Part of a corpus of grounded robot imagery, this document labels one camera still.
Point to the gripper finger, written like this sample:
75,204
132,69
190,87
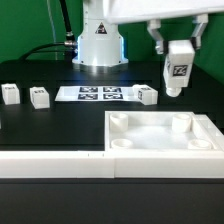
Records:
200,22
161,46

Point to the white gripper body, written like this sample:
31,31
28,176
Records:
131,11

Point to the white square table top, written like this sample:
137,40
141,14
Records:
151,131

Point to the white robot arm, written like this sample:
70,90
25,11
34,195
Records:
100,43

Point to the white sheet with markers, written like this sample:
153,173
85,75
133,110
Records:
94,94

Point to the white L-shaped fence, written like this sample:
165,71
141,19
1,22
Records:
112,164

